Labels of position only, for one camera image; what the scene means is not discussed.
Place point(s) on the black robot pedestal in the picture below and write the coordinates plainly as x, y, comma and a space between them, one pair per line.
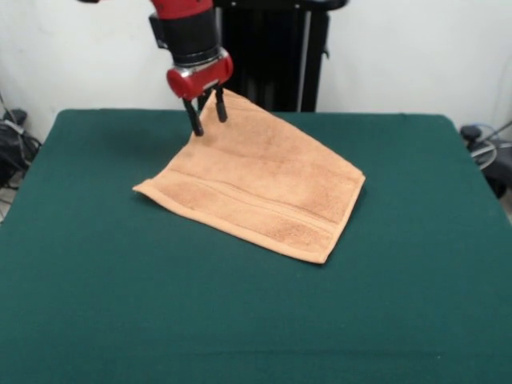
272, 60

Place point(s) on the tan terry towel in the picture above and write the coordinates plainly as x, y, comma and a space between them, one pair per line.
256, 184

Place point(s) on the dark green table cloth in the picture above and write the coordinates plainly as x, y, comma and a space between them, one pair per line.
160, 300

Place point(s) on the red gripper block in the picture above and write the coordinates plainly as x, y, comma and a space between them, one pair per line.
200, 80

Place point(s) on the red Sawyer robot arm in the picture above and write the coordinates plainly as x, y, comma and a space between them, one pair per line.
188, 32

